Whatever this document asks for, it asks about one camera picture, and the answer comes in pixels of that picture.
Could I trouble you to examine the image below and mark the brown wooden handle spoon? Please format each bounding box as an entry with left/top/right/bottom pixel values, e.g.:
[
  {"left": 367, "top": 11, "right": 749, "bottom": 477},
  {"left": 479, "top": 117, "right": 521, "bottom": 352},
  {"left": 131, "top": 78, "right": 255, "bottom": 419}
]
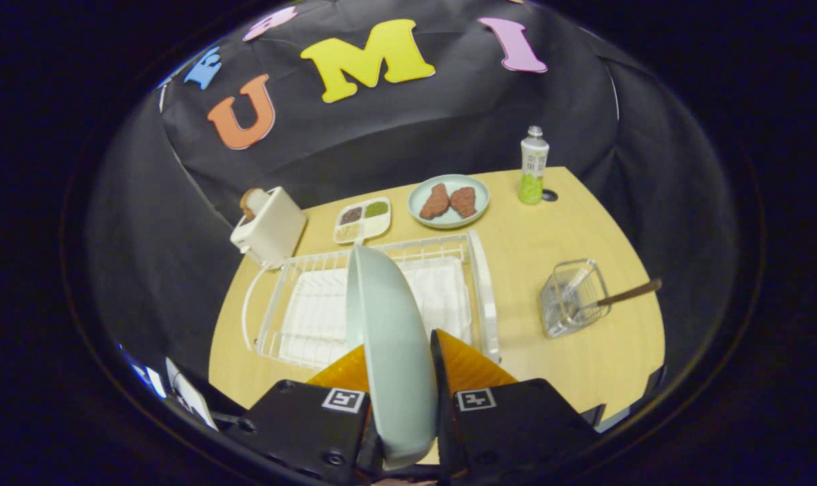
[{"left": 571, "top": 279, "right": 663, "bottom": 318}]

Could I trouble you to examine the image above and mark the pale green plate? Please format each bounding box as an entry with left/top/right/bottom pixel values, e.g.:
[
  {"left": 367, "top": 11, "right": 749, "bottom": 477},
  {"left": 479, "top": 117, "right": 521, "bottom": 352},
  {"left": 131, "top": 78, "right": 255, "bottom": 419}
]
[{"left": 346, "top": 244, "right": 440, "bottom": 470}]

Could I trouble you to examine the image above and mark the bread slice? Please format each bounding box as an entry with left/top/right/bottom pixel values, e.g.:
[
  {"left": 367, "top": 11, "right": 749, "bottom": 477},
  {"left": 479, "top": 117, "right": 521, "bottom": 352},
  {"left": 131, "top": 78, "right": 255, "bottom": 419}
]
[{"left": 240, "top": 188, "right": 267, "bottom": 220}]

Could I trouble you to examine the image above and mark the white drain tray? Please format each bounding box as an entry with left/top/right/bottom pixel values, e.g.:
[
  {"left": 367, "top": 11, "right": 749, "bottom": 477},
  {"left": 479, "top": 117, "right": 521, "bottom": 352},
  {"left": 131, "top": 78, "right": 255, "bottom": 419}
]
[{"left": 280, "top": 256, "right": 473, "bottom": 369}]

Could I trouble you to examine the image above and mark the green drink bottle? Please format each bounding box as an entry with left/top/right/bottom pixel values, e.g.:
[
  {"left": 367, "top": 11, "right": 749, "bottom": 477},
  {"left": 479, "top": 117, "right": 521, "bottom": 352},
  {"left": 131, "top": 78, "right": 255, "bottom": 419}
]
[{"left": 518, "top": 126, "right": 550, "bottom": 205}]

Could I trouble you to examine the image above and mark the white box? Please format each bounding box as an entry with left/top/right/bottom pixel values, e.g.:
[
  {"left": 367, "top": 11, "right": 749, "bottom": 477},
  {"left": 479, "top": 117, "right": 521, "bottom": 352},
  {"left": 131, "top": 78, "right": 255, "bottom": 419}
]
[{"left": 165, "top": 358, "right": 218, "bottom": 431}]

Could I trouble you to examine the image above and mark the pale green meat dish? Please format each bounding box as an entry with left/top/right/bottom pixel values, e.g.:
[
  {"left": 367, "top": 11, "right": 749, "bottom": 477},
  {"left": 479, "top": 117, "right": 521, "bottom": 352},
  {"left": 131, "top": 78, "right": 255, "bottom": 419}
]
[{"left": 408, "top": 174, "right": 491, "bottom": 230}]

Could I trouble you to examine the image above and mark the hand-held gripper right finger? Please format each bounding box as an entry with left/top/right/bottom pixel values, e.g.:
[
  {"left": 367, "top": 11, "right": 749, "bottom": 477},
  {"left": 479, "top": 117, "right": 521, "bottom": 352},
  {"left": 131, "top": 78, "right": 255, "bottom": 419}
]
[{"left": 430, "top": 329, "right": 602, "bottom": 483}]

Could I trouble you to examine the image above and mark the brown meat piece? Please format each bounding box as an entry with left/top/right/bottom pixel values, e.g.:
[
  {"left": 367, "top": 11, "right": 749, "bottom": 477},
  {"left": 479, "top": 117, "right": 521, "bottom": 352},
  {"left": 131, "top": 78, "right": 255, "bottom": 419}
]
[
  {"left": 419, "top": 184, "right": 451, "bottom": 220},
  {"left": 450, "top": 187, "right": 477, "bottom": 218}
]

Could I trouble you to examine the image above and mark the white wire dish rack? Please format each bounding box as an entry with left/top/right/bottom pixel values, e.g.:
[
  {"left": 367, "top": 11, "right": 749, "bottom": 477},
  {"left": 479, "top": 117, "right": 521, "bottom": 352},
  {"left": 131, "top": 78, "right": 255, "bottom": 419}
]
[{"left": 242, "top": 229, "right": 501, "bottom": 371}]

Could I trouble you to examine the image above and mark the blue lit screen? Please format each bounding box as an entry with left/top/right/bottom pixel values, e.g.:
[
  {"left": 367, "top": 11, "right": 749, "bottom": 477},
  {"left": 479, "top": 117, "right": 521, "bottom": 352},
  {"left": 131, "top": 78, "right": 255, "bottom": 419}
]
[{"left": 130, "top": 363, "right": 167, "bottom": 399}]

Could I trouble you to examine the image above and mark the white divided condiment tray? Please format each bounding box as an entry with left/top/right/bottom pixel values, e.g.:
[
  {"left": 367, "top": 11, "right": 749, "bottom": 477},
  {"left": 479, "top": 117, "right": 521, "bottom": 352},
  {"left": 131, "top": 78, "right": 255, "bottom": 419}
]
[{"left": 333, "top": 196, "right": 392, "bottom": 245}]

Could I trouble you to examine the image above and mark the cream toaster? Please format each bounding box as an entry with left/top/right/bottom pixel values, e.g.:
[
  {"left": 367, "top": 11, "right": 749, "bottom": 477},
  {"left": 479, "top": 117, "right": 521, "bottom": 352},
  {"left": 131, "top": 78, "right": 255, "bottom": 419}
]
[{"left": 230, "top": 187, "right": 308, "bottom": 269}]

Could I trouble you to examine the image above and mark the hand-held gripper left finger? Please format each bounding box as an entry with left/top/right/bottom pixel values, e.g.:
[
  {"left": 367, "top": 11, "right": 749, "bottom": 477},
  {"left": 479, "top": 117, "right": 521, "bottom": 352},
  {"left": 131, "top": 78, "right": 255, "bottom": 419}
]
[{"left": 236, "top": 344, "right": 382, "bottom": 483}]

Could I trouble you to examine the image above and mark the metal wire basket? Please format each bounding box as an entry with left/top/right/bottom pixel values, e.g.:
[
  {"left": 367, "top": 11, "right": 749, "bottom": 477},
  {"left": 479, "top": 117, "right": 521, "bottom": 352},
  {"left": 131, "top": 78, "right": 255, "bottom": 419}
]
[{"left": 540, "top": 259, "right": 612, "bottom": 339}]

